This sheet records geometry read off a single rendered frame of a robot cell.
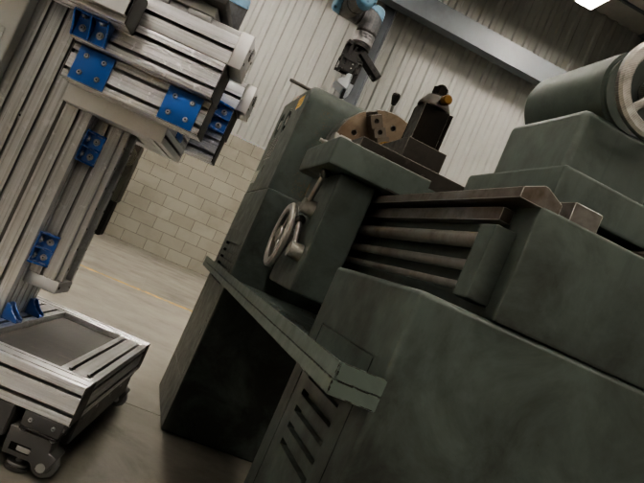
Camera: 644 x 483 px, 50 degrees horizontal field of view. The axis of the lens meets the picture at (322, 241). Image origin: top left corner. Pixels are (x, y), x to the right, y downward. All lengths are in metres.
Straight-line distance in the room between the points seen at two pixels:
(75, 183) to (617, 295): 1.44
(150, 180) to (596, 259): 11.32
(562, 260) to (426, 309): 0.19
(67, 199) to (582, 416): 1.44
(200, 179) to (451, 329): 11.30
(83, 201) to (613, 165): 1.36
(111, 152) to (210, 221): 10.14
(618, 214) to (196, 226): 11.21
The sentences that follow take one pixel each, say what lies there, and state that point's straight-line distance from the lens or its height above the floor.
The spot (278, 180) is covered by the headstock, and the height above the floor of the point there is 0.90.
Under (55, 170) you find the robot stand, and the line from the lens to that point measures 1.95.
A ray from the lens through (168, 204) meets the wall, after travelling 12.07.
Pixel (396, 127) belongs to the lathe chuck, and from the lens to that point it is 2.29.
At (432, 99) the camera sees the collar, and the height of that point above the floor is 1.13.
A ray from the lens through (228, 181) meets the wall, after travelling 12.12.
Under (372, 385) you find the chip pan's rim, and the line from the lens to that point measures 0.86.
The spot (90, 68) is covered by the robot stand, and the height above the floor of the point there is 0.89.
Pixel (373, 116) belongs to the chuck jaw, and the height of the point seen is 1.19.
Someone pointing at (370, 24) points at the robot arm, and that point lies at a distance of 2.63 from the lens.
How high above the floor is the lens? 0.63
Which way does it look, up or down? 3 degrees up
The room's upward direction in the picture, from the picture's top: 24 degrees clockwise
